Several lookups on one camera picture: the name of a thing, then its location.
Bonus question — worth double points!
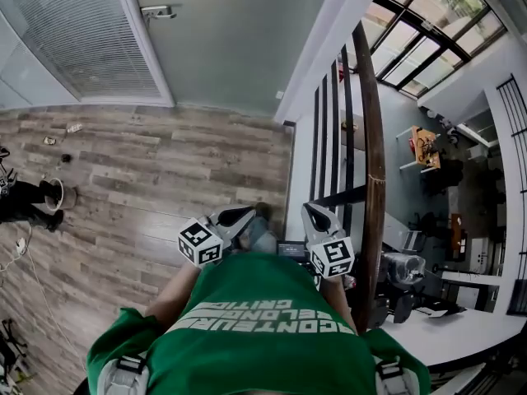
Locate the person's right forearm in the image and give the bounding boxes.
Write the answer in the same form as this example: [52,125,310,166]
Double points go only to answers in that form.
[324,276,357,333]

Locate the black metal railing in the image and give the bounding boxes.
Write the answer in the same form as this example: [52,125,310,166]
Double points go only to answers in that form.
[308,43,368,239]

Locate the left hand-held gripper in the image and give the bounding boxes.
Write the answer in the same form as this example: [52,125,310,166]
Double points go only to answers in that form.
[177,206,256,267]

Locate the black office chair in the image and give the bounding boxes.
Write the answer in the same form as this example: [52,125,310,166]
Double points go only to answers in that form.
[0,318,30,391]

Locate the white framed glass door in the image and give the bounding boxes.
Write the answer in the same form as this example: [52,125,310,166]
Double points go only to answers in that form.
[110,0,178,109]

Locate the small black screen device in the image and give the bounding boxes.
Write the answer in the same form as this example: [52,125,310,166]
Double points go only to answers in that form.
[276,239,308,262]

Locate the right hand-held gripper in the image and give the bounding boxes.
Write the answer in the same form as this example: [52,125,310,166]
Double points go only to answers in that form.
[301,203,356,279]

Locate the grey shoulder strap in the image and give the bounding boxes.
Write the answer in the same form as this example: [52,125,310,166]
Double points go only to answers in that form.
[371,355,417,395]
[97,354,150,395]

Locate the person's grey trouser leg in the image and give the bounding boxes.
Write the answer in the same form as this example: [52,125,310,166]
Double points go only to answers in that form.
[238,216,278,255]

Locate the silver door lever handle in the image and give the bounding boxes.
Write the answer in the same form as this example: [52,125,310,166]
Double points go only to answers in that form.
[140,3,179,21]

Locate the green printed t-shirt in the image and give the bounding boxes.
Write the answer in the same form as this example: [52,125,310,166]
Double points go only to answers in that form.
[86,252,431,395]

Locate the wooden handrail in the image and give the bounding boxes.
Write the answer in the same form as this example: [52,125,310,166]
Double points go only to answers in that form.
[351,20,387,336]

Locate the cluttered wooden table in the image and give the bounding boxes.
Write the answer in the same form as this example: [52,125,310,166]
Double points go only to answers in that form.
[410,125,442,172]

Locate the white table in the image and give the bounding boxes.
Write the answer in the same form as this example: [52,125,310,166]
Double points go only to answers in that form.
[382,306,527,368]

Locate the person's left forearm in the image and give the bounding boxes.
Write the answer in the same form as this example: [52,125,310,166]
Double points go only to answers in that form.
[143,261,203,324]

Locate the white cable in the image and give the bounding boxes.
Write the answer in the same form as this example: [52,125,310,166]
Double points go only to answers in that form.
[0,220,86,365]

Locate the glass partition with blinds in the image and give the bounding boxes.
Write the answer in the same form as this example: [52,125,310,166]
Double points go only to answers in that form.
[0,0,164,101]

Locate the black-framed windows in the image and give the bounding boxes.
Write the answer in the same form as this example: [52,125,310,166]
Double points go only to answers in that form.
[369,0,508,99]

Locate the plastic-wrapped black machine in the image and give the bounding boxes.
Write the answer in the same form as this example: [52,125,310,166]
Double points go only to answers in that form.
[380,252,427,288]

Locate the frosted glass door with handle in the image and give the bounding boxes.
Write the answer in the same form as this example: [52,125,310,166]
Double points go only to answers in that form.
[131,0,337,117]

